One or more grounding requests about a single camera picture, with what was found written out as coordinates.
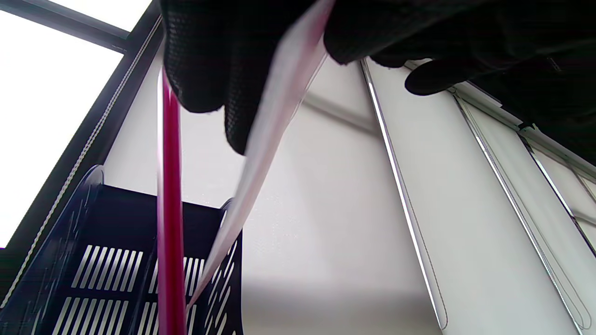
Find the white bead chain cord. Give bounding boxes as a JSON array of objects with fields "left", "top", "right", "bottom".
[{"left": 0, "top": 16, "right": 163, "bottom": 308}]

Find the pink L-shaped folder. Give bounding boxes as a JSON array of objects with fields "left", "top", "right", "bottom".
[{"left": 156, "top": 69, "right": 188, "bottom": 335}]

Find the blue perforated file holder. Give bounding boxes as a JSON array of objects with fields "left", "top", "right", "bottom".
[{"left": 0, "top": 165, "right": 244, "bottom": 335}]

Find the person's left hand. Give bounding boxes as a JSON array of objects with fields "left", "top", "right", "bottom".
[{"left": 158, "top": 0, "right": 596, "bottom": 163}]

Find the clear L-shaped folder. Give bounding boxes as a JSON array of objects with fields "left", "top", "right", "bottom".
[{"left": 186, "top": 0, "right": 337, "bottom": 313}]

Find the white roller blind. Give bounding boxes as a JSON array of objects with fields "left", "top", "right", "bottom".
[
  {"left": 454, "top": 91, "right": 596, "bottom": 331},
  {"left": 361, "top": 58, "right": 582, "bottom": 335}
]

